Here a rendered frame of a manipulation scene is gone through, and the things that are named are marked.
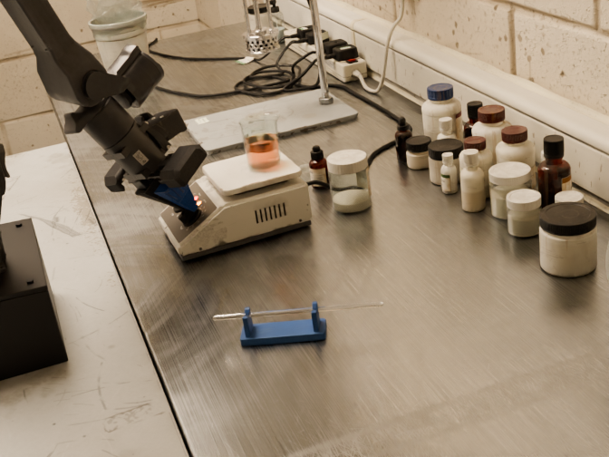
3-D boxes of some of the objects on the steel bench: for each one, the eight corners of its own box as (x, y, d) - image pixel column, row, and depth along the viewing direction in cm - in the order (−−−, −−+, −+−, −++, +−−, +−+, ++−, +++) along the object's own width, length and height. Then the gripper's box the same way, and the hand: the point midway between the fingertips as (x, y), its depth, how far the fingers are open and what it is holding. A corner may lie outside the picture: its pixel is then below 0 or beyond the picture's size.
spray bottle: (282, 43, 234) (275, 1, 229) (269, 43, 235) (263, 1, 231) (289, 39, 237) (283, -4, 232) (275, 39, 238) (270, -3, 234)
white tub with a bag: (120, 79, 224) (100, -11, 214) (88, 72, 233) (67, -15, 224) (168, 62, 232) (150, -25, 223) (135, 56, 242) (117, -28, 233)
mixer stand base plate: (207, 155, 169) (206, 150, 168) (182, 125, 186) (181, 120, 186) (360, 117, 176) (360, 111, 176) (323, 92, 193) (323, 86, 193)
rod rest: (240, 347, 110) (236, 320, 108) (244, 331, 113) (239, 306, 111) (325, 340, 108) (322, 314, 107) (326, 325, 111) (323, 298, 110)
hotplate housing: (181, 265, 131) (170, 213, 127) (160, 230, 142) (149, 182, 139) (328, 222, 137) (322, 171, 133) (297, 193, 148) (290, 145, 145)
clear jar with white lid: (341, 218, 137) (334, 168, 134) (326, 204, 143) (320, 155, 139) (379, 208, 139) (373, 158, 135) (363, 194, 144) (357, 145, 141)
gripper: (71, 155, 131) (146, 227, 139) (142, 144, 117) (221, 225, 125) (96, 122, 133) (168, 195, 141) (169, 109, 119) (245, 190, 127)
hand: (177, 193), depth 131 cm, fingers closed
